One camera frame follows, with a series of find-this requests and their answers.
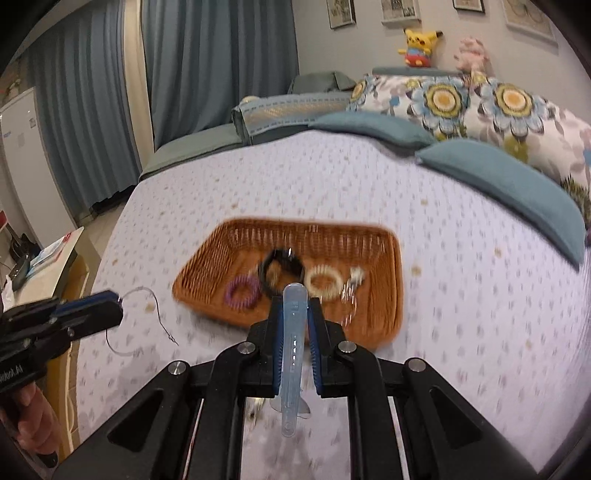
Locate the teal pillow right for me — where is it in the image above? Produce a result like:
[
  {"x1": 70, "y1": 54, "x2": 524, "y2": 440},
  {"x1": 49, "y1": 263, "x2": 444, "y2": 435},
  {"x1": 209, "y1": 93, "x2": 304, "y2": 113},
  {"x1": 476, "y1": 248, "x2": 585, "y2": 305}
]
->
[{"x1": 416, "y1": 139, "x2": 585, "y2": 267}]

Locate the lavender floral bedspread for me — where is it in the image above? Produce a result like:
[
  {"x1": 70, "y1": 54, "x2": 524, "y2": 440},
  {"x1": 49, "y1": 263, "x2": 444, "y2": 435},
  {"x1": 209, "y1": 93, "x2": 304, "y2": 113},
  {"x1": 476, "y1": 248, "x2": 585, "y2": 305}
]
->
[{"x1": 76, "y1": 131, "x2": 590, "y2": 472}]

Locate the light blue hair clip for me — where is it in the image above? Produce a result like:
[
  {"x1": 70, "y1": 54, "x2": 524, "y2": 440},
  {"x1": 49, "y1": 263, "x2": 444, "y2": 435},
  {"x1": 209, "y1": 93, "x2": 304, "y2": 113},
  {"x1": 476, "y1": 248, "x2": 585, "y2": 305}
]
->
[{"x1": 274, "y1": 283, "x2": 308, "y2": 438}]

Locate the white framed collage picture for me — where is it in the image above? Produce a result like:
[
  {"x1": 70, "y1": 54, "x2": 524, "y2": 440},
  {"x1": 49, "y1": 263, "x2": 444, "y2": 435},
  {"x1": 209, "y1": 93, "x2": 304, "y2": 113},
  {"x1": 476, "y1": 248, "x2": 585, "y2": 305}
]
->
[{"x1": 381, "y1": 0, "x2": 421, "y2": 25}]

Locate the purple coil hair tie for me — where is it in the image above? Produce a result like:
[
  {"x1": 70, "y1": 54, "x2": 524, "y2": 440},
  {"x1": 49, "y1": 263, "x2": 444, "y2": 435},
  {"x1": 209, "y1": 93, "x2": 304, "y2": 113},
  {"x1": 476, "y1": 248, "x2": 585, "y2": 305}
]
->
[{"x1": 224, "y1": 275, "x2": 263, "y2": 310}]

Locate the blue curtain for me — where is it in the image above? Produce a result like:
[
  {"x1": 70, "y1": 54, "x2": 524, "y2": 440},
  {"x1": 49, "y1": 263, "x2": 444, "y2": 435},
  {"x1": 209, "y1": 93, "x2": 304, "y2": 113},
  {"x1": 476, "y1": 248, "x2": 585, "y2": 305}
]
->
[{"x1": 24, "y1": 1, "x2": 298, "y2": 219}]

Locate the brown wicker basket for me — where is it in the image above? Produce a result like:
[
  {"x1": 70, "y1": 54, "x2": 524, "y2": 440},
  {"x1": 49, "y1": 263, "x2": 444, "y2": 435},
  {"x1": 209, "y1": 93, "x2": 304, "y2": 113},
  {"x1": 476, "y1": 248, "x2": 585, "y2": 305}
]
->
[{"x1": 172, "y1": 217, "x2": 404, "y2": 349}]

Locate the yellow pikachu plush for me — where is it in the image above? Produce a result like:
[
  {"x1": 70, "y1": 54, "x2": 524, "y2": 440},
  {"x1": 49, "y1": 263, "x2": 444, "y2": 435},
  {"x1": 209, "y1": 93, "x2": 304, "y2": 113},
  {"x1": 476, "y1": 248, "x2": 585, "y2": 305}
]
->
[{"x1": 398, "y1": 28, "x2": 444, "y2": 68}]

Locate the wooden bedside table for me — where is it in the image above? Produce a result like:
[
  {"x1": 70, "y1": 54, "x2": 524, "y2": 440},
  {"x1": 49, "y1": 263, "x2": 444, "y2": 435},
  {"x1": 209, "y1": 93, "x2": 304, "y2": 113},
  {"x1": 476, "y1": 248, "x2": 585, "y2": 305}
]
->
[{"x1": 16, "y1": 227, "x2": 101, "y2": 460}]

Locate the white refrigerator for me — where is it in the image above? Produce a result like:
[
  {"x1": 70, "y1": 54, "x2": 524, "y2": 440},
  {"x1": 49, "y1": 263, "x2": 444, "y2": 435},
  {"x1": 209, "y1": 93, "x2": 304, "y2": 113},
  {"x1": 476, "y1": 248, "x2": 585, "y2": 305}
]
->
[{"x1": 1, "y1": 88, "x2": 76, "y2": 247}]

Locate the small black framed picture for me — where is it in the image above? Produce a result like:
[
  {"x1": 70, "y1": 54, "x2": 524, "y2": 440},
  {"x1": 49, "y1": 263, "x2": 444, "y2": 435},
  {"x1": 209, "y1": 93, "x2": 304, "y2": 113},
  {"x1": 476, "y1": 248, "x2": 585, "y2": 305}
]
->
[{"x1": 453, "y1": 0, "x2": 486, "y2": 14}]

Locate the floral pillow right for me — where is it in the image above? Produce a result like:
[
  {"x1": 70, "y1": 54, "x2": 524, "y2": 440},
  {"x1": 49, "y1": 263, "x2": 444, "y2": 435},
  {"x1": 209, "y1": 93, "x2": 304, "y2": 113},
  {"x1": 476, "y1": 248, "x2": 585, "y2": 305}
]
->
[{"x1": 463, "y1": 72, "x2": 590, "y2": 227}]

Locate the black wristwatch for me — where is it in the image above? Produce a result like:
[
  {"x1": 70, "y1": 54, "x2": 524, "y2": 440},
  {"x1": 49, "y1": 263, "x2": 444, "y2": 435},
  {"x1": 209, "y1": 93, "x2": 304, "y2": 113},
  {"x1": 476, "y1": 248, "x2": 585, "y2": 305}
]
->
[{"x1": 257, "y1": 248, "x2": 305, "y2": 298}]

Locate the black framed picture left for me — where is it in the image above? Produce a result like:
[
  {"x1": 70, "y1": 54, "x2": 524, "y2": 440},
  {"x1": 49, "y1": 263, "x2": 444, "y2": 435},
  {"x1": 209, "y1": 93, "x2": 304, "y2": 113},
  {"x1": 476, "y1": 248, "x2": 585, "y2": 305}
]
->
[{"x1": 327, "y1": 0, "x2": 356, "y2": 30}]

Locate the floral pillow left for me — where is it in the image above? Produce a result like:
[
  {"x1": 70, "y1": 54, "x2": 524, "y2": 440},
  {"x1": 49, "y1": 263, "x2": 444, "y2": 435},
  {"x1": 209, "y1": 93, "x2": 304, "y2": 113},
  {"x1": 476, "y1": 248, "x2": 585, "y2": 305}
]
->
[{"x1": 346, "y1": 75, "x2": 470, "y2": 140}]

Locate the butterfly framed picture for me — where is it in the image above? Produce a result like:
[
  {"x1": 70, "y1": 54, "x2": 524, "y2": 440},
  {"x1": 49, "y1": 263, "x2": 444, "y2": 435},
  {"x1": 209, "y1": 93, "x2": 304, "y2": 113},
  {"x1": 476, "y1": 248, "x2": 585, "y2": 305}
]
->
[{"x1": 501, "y1": 0, "x2": 557, "y2": 44}]

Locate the person's hand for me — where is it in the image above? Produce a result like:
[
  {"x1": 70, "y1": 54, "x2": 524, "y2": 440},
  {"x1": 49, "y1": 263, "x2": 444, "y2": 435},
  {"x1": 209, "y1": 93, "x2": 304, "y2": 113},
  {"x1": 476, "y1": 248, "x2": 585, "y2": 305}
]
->
[{"x1": 1, "y1": 383, "x2": 61, "y2": 455}]

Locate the teal pillow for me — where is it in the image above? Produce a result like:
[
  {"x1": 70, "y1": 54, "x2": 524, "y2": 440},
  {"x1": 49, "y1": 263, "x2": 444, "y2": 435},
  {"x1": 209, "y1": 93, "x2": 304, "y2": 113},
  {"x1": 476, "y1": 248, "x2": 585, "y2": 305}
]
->
[
  {"x1": 416, "y1": 139, "x2": 585, "y2": 267},
  {"x1": 308, "y1": 111, "x2": 437, "y2": 149}
]

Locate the teal pillow left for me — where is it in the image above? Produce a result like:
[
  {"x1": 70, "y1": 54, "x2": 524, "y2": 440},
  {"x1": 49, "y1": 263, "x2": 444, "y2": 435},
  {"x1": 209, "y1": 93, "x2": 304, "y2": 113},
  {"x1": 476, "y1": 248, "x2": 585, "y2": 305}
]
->
[{"x1": 308, "y1": 111, "x2": 437, "y2": 149}]

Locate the pink plush toy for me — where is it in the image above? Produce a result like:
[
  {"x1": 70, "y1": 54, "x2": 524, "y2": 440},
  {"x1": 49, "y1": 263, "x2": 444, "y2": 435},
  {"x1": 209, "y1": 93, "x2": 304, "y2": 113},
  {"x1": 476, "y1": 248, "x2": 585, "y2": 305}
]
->
[{"x1": 454, "y1": 36, "x2": 489, "y2": 73}]

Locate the thin silver chain necklace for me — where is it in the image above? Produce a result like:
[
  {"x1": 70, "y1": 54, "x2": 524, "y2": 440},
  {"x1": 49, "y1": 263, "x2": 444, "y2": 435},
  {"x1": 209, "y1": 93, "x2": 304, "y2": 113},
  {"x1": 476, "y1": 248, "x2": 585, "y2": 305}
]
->
[{"x1": 104, "y1": 285, "x2": 181, "y2": 357}]

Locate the folded teal blanket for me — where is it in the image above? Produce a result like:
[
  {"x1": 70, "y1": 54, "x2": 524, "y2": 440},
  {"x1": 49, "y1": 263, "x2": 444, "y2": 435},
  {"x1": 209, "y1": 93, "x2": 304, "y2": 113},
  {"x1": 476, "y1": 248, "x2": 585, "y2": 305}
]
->
[{"x1": 231, "y1": 71, "x2": 356, "y2": 145}]

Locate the cream coil hair tie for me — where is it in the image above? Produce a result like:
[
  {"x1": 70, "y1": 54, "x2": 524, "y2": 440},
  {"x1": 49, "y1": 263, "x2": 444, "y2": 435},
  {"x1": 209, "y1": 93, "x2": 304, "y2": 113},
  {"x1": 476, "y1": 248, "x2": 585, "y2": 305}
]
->
[{"x1": 303, "y1": 264, "x2": 346, "y2": 301}]

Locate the floral pillow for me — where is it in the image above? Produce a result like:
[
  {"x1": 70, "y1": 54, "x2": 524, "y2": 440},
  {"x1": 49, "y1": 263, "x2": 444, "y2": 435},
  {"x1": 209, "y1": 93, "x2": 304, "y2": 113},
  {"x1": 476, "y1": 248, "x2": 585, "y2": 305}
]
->
[
  {"x1": 463, "y1": 72, "x2": 590, "y2": 227},
  {"x1": 346, "y1": 75, "x2": 470, "y2": 140}
]

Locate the crystal bead necklace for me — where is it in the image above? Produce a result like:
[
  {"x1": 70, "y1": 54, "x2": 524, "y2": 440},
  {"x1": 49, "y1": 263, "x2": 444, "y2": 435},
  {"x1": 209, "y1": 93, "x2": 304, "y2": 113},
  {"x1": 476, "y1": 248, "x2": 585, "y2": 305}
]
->
[{"x1": 338, "y1": 266, "x2": 367, "y2": 324}]

